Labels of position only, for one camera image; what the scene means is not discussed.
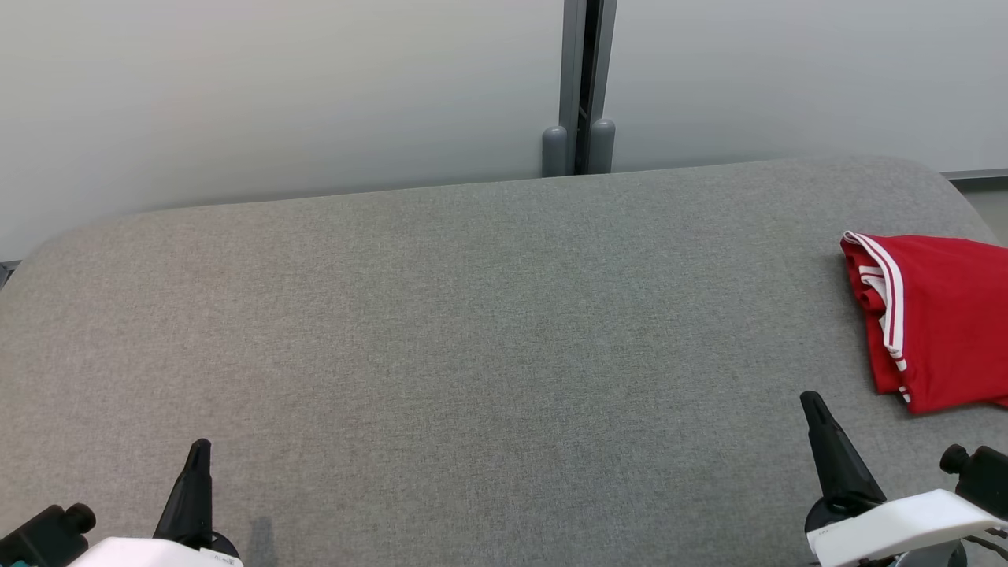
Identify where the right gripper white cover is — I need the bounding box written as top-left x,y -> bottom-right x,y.
799,391 -> 1002,567

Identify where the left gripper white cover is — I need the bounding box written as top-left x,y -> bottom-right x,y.
67,439 -> 245,567

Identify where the red jersey with black lettering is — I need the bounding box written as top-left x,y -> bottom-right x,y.
839,231 -> 1008,416

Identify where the grey partition post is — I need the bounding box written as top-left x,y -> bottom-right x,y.
541,0 -> 617,177

